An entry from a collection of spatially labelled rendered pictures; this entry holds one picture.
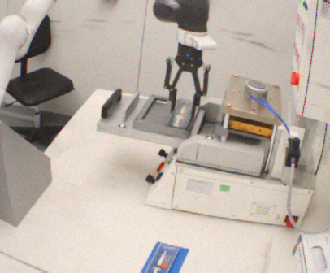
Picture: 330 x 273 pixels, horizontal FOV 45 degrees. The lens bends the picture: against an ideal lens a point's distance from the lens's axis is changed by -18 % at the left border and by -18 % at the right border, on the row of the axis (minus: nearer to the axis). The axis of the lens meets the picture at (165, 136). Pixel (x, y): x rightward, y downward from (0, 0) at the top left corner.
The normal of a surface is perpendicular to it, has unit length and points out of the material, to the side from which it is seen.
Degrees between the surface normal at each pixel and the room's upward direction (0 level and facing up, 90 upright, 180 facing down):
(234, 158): 90
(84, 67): 90
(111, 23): 90
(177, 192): 90
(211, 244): 0
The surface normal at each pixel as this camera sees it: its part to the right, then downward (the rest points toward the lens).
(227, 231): 0.10, -0.87
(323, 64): -0.23, 0.46
